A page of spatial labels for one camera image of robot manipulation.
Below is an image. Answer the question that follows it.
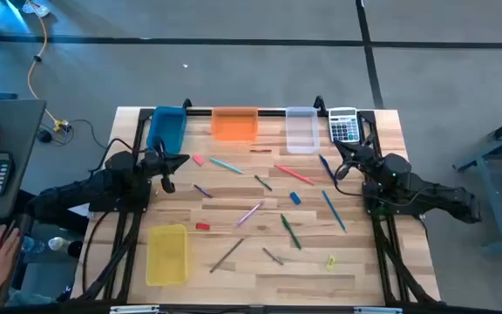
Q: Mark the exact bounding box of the gray side desk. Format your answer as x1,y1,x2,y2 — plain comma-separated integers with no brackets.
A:
0,99,47,221

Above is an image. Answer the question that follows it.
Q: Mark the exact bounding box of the purple crayon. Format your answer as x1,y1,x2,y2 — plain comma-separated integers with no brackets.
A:
193,183,214,199

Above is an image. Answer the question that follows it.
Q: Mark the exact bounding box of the orange plastic bin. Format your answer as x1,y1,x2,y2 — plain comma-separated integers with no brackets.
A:
211,106,260,142

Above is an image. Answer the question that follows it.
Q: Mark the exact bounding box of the black aluminium table frame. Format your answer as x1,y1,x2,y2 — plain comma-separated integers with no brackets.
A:
76,106,442,306

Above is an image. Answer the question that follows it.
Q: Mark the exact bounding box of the coral red pencil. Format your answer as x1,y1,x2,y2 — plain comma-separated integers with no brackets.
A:
274,163,315,186

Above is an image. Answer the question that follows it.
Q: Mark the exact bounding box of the dark green crayon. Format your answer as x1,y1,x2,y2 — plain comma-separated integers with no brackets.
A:
254,174,274,192

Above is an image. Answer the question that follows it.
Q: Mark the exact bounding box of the clear plastic bin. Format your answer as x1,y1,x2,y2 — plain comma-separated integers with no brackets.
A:
285,106,321,154

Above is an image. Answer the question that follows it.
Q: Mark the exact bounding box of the white desk calculator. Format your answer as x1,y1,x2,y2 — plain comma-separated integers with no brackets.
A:
328,106,362,144

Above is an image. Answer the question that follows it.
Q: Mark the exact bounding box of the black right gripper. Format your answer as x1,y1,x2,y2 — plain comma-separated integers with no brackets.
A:
334,135,383,181

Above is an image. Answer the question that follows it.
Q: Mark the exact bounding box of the black round cap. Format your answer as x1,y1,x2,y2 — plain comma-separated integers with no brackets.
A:
66,240,85,258

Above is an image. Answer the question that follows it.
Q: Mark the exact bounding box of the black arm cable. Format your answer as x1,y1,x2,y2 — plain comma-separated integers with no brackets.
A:
87,137,147,178
331,161,368,201

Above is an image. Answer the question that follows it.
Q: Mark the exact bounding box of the blue plastic bin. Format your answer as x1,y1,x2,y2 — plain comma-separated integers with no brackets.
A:
146,106,188,154

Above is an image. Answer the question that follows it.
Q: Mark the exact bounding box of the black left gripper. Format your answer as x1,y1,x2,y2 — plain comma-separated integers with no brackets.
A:
144,138,190,195

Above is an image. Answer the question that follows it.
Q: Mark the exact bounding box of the black pencil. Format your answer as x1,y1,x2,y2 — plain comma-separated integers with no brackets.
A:
208,236,247,275

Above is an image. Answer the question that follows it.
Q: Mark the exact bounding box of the light purple pen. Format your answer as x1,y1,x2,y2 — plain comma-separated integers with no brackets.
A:
235,201,265,228

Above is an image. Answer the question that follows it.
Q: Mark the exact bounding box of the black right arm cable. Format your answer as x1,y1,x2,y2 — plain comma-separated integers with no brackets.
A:
331,161,368,201

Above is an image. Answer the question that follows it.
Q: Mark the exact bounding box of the yellow extension cable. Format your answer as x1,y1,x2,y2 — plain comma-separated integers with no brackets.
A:
26,0,59,124

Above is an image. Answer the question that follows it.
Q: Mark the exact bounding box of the black desk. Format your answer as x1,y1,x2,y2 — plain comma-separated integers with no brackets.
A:
0,191,90,309

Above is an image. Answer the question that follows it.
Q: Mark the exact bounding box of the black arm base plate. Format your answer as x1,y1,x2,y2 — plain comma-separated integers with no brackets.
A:
362,181,426,217
88,178,153,214

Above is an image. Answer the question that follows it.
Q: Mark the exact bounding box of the dark blue pen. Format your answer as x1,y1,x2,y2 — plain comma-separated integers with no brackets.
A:
318,154,337,183

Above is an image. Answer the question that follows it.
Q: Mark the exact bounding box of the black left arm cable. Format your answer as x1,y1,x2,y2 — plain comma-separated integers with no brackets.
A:
87,137,147,178

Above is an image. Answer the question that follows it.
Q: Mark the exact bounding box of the yellow plastic bin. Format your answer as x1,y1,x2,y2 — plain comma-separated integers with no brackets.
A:
145,223,190,288

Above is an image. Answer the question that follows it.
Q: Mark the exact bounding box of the blue pencil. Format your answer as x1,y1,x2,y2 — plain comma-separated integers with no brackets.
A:
321,189,348,234

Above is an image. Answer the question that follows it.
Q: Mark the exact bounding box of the clear water bottle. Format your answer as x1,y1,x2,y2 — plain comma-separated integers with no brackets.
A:
47,235,71,253
20,235,46,255

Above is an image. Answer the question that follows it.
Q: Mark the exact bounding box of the silver metal bracket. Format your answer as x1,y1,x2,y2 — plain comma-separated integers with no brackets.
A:
110,304,160,314
354,306,404,314

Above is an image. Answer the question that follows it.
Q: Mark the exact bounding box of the white paper sheet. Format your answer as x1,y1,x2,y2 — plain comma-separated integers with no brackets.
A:
71,203,91,219

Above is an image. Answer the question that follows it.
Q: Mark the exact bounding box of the green pen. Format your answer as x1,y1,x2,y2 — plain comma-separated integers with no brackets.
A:
280,213,303,251

